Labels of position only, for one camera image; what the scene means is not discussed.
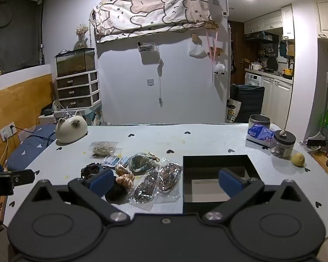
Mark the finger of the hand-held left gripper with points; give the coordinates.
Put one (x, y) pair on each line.
(23, 177)

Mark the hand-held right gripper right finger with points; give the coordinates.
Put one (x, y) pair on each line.
(230, 183)

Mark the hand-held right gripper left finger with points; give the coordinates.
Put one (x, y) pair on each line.
(101, 182)

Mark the black box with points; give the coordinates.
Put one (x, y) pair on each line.
(216, 185)

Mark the black scrunchie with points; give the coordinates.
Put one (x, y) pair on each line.
(116, 193)

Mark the orange striped scrunchie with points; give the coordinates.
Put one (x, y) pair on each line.
(125, 178)

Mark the small blue packets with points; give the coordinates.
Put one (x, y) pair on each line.
(115, 161)

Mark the clear bag of beige bands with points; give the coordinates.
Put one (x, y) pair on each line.
(103, 149)

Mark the green scrunchie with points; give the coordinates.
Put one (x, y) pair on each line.
(140, 163)

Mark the blue triangle print cushion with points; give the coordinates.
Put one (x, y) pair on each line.
(30, 144)

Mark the blue tissue pack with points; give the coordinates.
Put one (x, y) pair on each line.
(261, 136)

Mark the white cat-shaped ceramic jar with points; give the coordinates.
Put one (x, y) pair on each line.
(69, 129)

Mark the glass jar with black lid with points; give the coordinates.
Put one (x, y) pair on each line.
(283, 144)

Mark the round metal tin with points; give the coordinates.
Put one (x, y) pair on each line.
(258, 122)

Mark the cartoon tote bag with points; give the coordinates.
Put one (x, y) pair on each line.
(232, 112)

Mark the yellow lemon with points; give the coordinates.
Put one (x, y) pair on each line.
(298, 159)

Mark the black chair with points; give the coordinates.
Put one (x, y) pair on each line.
(248, 102)

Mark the white plastic drawer cabinet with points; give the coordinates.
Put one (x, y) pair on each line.
(78, 88)

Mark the white washing machine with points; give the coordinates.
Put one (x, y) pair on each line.
(253, 79)

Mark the white plush toy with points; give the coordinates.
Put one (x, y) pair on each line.
(219, 68)

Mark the glass fish tank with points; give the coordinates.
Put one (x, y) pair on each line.
(75, 62)

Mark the white plastic bag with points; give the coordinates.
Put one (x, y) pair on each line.
(198, 50)

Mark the dark window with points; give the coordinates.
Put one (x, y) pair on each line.
(17, 32)

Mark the dried flower vase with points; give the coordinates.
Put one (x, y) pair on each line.
(82, 36)

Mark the cartoon printed cloth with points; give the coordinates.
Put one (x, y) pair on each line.
(153, 11)

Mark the wall power outlet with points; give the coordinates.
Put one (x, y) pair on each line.
(7, 131)

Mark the clear wall holder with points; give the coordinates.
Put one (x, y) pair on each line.
(146, 47)

